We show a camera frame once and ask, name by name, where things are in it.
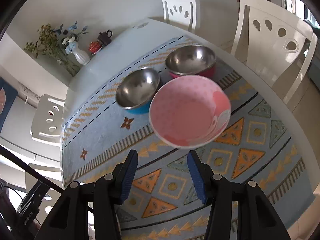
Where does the white chair right side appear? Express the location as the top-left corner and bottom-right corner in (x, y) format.
(231, 0), (318, 103)

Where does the white ribbed vase with flowers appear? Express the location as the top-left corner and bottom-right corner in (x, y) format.
(53, 21), (91, 66)

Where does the white chair near left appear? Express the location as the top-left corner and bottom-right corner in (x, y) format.
(25, 163), (63, 224)

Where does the magenta steel bowl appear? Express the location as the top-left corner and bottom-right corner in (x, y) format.
(165, 45), (217, 78)

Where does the white chair far end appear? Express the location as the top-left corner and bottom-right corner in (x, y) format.
(162, 0), (201, 33)

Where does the blue patterned table mat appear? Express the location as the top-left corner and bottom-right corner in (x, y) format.
(61, 35), (316, 239)

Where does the blue steel bowl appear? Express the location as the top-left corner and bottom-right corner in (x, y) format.
(116, 68), (162, 114)

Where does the blue and pink wall hanging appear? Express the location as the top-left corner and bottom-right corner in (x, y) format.
(0, 77), (18, 131)

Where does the red lidded sugar bowl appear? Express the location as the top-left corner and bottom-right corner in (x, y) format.
(88, 41), (103, 55)

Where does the dark brown teapot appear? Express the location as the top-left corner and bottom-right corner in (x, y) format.
(98, 30), (113, 46)

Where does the white chair far left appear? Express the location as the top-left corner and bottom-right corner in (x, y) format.
(30, 94), (65, 147)

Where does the pink ceramic bowl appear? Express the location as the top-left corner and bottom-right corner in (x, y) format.
(149, 75), (231, 149)

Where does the white chair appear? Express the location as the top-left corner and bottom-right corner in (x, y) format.
(30, 94), (65, 147)
(231, 0), (318, 103)
(25, 163), (63, 224)

